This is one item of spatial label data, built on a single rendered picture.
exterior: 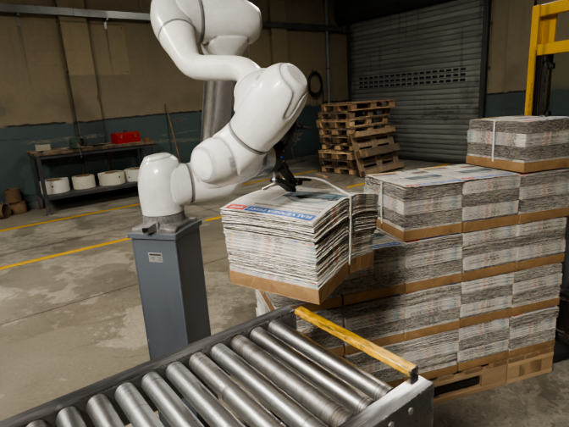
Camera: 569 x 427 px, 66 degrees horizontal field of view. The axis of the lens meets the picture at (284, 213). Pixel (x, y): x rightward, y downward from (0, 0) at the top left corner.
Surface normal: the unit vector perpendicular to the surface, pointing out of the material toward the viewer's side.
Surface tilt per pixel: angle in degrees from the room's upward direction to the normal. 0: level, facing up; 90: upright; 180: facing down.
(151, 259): 90
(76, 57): 90
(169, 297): 90
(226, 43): 128
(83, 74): 90
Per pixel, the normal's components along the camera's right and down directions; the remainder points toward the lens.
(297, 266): -0.55, 0.34
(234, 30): 0.44, 0.62
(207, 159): -0.47, 0.15
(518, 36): -0.79, 0.20
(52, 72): 0.61, 0.17
